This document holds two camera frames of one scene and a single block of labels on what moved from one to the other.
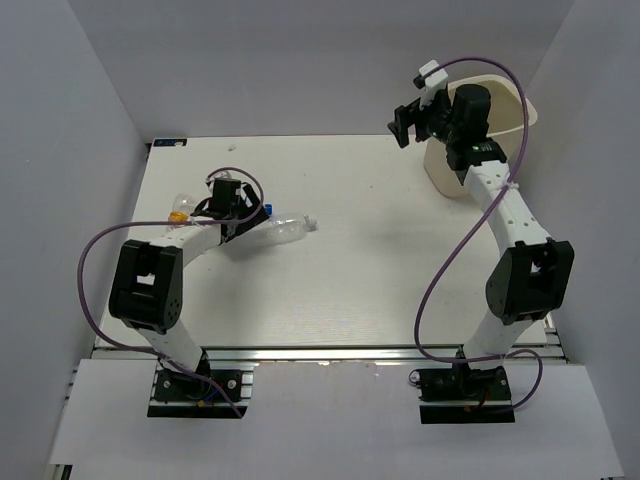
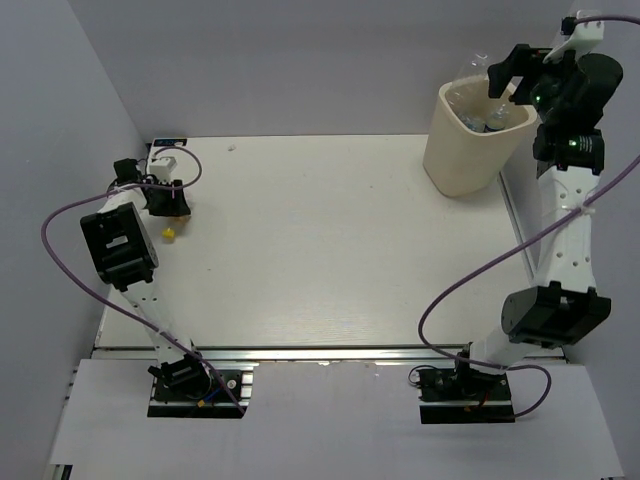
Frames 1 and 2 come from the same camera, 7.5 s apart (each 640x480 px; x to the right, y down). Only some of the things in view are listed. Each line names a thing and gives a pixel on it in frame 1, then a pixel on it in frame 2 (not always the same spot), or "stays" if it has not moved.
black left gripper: x=248 y=191 -> x=175 y=206
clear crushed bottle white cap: x=273 y=233 -> x=476 y=67
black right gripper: x=405 y=117 -> x=515 y=65
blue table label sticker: x=169 y=142 stays
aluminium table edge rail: x=555 y=345 stays
